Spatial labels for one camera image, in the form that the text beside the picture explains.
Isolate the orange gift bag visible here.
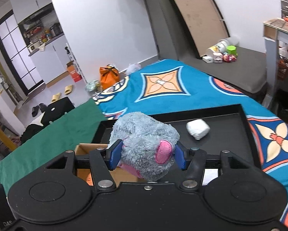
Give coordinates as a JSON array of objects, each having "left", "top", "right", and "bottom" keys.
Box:
[{"left": 99, "top": 65, "right": 120, "bottom": 90}]

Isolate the yellow slipper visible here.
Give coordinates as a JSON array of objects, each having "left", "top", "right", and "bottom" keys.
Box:
[
  {"left": 64, "top": 85, "right": 73, "bottom": 95},
  {"left": 51, "top": 92, "right": 61, "bottom": 103}
]

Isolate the grey plush mouse toy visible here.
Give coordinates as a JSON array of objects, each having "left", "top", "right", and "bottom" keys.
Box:
[{"left": 109, "top": 112, "right": 180, "bottom": 182}]

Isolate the black bag with white dot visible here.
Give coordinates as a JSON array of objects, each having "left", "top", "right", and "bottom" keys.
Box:
[{"left": 20, "top": 97, "right": 75, "bottom": 144}]

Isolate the brown cardboard box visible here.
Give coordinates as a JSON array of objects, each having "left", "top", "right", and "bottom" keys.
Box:
[{"left": 74, "top": 143, "right": 145, "bottom": 189}]

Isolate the white soft block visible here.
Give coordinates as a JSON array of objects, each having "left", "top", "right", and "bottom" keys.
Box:
[{"left": 186, "top": 119, "right": 210, "bottom": 140}]

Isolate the red round toy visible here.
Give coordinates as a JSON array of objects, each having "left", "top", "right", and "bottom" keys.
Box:
[{"left": 223, "top": 54, "right": 237, "bottom": 63}]

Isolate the orange cardboard box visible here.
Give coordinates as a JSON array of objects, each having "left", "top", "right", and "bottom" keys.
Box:
[{"left": 67, "top": 62, "right": 82, "bottom": 82}]

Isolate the small white box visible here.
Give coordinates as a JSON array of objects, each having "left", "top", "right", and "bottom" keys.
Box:
[{"left": 202, "top": 56, "right": 214, "bottom": 63}]

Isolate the green cloth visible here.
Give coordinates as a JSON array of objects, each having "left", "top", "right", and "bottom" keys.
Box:
[{"left": 0, "top": 99, "right": 107, "bottom": 193}]

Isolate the black shallow tray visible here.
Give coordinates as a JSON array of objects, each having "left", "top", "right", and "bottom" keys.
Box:
[{"left": 93, "top": 104, "right": 261, "bottom": 167}]

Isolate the green plastic cup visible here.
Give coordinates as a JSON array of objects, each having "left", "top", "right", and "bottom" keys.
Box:
[{"left": 227, "top": 45, "right": 237, "bottom": 56}]

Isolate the blue patterned blanket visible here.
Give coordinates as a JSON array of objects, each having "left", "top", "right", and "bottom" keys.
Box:
[{"left": 93, "top": 59, "right": 288, "bottom": 227}]

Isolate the orange basket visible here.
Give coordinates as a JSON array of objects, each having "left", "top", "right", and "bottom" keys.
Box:
[{"left": 277, "top": 55, "right": 288, "bottom": 80}]

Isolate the leaning brown board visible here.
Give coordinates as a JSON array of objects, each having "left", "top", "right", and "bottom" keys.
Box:
[{"left": 169, "top": 0, "right": 230, "bottom": 59}]

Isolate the white kitchen cabinet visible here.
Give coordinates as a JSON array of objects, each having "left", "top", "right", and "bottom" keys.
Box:
[{"left": 10, "top": 0, "right": 69, "bottom": 86}]

